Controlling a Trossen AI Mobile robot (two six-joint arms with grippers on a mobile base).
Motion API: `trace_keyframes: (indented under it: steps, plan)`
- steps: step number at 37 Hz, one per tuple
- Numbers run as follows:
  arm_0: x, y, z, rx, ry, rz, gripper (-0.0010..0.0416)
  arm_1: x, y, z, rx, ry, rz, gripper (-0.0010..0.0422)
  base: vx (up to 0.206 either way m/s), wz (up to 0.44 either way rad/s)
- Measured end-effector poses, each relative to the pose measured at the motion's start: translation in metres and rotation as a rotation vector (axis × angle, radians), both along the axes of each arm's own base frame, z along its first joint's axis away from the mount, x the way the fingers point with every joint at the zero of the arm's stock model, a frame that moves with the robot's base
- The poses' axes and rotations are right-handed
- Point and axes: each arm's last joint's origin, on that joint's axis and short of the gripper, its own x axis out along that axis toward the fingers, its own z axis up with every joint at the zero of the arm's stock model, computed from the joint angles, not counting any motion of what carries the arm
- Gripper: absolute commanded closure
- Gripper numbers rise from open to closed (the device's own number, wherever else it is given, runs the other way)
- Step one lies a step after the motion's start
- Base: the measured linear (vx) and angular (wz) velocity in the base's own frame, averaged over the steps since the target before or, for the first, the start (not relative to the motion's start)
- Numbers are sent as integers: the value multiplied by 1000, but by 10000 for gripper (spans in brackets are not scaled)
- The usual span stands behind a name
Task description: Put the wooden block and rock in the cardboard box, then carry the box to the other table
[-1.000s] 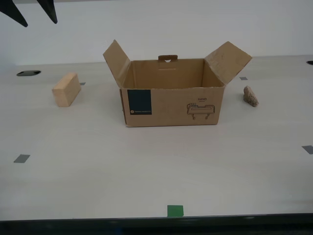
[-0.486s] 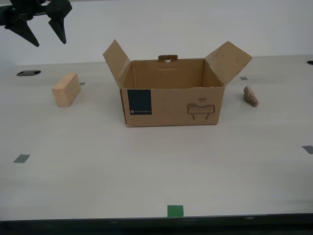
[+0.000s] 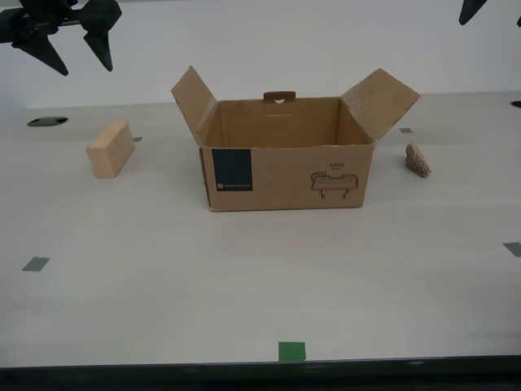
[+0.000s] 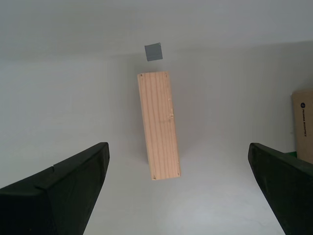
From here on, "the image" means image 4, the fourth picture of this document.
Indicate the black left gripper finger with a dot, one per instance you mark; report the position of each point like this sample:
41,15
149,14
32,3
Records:
49,203
291,193

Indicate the light wooden block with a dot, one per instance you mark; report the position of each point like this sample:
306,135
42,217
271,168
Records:
159,127

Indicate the open brown cardboard box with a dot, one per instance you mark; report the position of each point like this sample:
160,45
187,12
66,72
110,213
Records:
304,127

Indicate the grey tape square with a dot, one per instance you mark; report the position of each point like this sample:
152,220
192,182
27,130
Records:
154,52

